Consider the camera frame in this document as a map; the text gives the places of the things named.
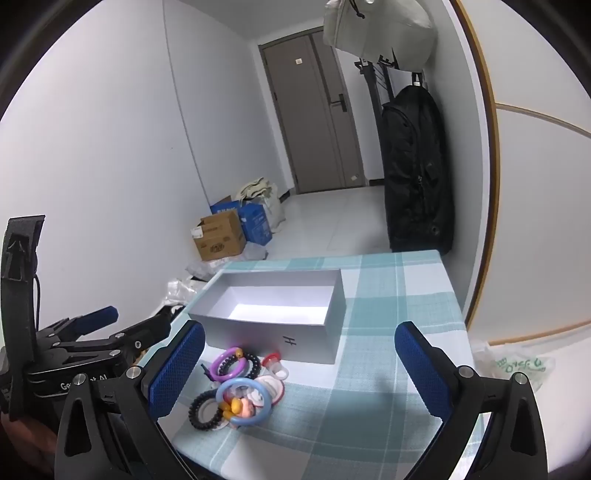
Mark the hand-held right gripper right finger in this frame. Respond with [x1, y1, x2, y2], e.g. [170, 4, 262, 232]
[394, 320, 550, 480]

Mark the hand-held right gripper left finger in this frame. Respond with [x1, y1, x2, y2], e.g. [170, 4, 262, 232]
[54, 320, 206, 480]

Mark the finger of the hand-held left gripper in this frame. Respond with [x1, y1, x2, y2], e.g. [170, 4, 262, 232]
[51, 307, 183, 366]
[36, 305, 119, 344]

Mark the purple ring bracelet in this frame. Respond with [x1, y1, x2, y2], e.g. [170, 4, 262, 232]
[210, 348, 252, 383]

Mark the black coil tie with charm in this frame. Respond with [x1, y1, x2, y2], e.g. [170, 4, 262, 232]
[188, 389, 229, 432]

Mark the blue bracelet with pig charm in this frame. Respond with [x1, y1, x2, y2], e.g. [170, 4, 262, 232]
[216, 377, 273, 430]

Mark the black coil hair tie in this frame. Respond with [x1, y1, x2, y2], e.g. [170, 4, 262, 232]
[219, 352, 264, 379]

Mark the grey cardboard box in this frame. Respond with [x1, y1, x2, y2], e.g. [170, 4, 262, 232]
[187, 268, 347, 365]

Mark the white ring bracelet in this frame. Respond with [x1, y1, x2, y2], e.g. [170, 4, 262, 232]
[252, 375, 286, 407]

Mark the teal plaid tablecloth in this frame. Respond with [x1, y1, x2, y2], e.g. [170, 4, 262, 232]
[139, 249, 490, 480]

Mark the clear plastic packaging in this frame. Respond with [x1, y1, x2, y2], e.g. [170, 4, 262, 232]
[185, 244, 269, 280]
[164, 277, 208, 315]

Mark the green print plastic bag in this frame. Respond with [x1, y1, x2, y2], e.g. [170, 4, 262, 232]
[471, 342, 557, 393]

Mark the brown cardboard box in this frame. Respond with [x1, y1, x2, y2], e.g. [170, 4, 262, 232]
[191, 211, 247, 261]

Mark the blue cardboard box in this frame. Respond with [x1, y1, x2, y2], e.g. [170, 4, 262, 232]
[210, 196, 273, 245]

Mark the white plastic bag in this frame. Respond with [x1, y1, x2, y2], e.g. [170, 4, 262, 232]
[263, 185, 287, 232]

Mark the beige canvas bag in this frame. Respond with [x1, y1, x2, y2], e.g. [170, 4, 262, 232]
[238, 176, 278, 204]

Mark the black garment bag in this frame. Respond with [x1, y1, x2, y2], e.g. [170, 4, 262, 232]
[381, 84, 455, 256]

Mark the grey door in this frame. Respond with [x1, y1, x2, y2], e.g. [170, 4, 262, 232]
[259, 28, 365, 195]

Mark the white hanging bag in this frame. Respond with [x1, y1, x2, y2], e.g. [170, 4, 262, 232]
[322, 0, 437, 72]

